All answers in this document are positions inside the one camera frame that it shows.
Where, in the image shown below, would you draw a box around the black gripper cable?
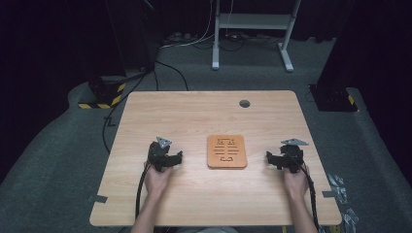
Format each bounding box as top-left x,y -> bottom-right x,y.
286,152 -> 322,233
134,161 -> 153,224

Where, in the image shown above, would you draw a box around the thin black floor cable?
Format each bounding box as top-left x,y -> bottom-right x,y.
154,59 -> 190,92

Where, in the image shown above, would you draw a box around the crumpled clear plastic wrap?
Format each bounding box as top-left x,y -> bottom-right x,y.
342,207 -> 361,229
326,174 -> 348,206

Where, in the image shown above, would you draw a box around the tangled black cables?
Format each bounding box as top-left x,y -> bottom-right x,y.
193,31 -> 283,53

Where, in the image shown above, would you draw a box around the long black floor cable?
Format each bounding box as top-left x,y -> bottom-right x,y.
101,71 -> 154,155

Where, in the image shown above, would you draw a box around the person's left hand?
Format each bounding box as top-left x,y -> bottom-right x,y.
144,162 -> 175,196

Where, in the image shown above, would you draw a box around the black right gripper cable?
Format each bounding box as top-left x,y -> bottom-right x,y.
286,152 -> 322,233

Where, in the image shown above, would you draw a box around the black stand with striped base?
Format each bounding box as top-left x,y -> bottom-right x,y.
77,0 -> 157,111

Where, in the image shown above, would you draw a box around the white metal stand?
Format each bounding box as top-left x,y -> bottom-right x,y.
211,0 -> 303,73

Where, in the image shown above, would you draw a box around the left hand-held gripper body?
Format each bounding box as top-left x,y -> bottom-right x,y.
147,136 -> 178,173

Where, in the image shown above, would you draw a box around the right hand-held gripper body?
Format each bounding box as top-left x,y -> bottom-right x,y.
279,138 -> 310,175

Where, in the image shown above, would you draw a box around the black stand with square base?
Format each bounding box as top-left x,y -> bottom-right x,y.
308,0 -> 412,114

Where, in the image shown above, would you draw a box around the dark power strip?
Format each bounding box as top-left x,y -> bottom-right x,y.
162,31 -> 196,46

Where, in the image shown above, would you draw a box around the person's grey clothing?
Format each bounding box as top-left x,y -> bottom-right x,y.
176,226 -> 240,233

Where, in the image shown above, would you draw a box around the orange wooden coaster with cutouts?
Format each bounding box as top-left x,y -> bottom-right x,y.
206,134 -> 249,170

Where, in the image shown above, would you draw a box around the white cable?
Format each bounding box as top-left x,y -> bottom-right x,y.
159,0 -> 217,50

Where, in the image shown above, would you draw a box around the person's right hand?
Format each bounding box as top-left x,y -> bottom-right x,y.
282,164 -> 311,199

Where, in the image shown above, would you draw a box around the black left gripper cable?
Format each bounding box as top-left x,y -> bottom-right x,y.
134,161 -> 153,224

